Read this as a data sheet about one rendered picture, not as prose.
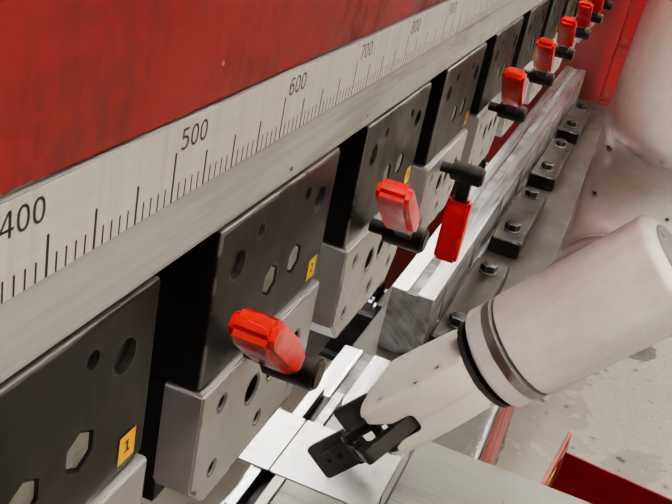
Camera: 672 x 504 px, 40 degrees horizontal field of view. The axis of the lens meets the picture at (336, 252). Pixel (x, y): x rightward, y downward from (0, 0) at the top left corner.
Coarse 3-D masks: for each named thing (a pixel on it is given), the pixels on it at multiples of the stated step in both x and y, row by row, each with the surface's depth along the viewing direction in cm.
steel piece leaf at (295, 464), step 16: (304, 432) 84; (320, 432) 85; (288, 448) 82; (304, 448) 82; (288, 464) 80; (304, 464) 80; (384, 464) 82; (400, 464) 80; (304, 480) 78; (320, 480) 79; (336, 480) 79; (352, 480) 79; (368, 480) 80; (384, 480) 80; (336, 496) 77; (352, 496) 78; (368, 496) 78; (384, 496) 76
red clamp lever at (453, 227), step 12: (444, 168) 83; (456, 168) 83; (468, 168) 82; (480, 168) 82; (456, 180) 83; (468, 180) 82; (480, 180) 82; (456, 192) 84; (468, 192) 83; (456, 204) 84; (468, 204) 84; (444, 216) 85; (456, 216) 84; (468, 216) 84; (444, 228) 85; (456, 228) 84; (444, 240) 85; (456, 240) 85; (444, 252) 86; (456, 252) 86
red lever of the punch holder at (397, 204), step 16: (384, 192) 57; (400, 192) 56; (384, 208) 58; (400, 208) 57; (416, 208) 59; (384, 224) 61; (400, 224) 59; (416, 224) 61; (384, 240) 64; (400, 240) 64; (416, 240) 63
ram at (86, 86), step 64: (0, 0) 22; (64, 0) 25; (128, 0) 28; (192, 0) 31; (256, 0) 36; (320, 0) 43; (384, 0) 52; (448, 0) 68; (512, 0) 95; (0, 64) 23; (64, 64) 26; (128, 64) 29; (192, 64) 33; (256, 64) 38; (448, 64) 75; (0, 128) 24; (64, 128) 27; (128, 128) 30; (320, 128) 49; (0, 192) 25; (192, 192) 36; (256, 192) 43; (128, 256) 33; (0, 320) 27; (64, 320) 30
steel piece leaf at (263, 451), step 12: (276, 420) 85; (288, 420) 85; (300, 420) 86; (264, 432) 83; (276, 432) 83; (288, 432) 84; (252, 444) 81; (264, 444) 82; (276, 444) 82; (240, 456) 79; (252, 456) 80; (264, 456) 80; (276, 456) 80; (264, 468) 79
